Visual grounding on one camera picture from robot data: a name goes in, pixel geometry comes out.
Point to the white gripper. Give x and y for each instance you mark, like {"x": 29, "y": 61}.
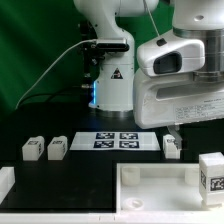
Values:
{"x": 176, "y": 99}

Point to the white square tabletop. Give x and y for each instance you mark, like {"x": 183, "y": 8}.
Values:
{"x": 160, "y": 187}

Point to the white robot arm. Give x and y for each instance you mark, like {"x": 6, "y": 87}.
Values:
{"x": 192, "y": 19}

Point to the white tag base sheet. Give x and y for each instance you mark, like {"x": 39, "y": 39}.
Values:
{"x": 131, "y": 141}

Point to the white left obstacle block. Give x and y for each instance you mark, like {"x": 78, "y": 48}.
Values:
{"x": 7, "y": 180}

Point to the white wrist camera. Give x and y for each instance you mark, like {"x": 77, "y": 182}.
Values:
{"x": 170, "y": 54}

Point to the black camera on base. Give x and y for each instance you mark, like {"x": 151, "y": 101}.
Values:
{"x": 106, "y": 45}

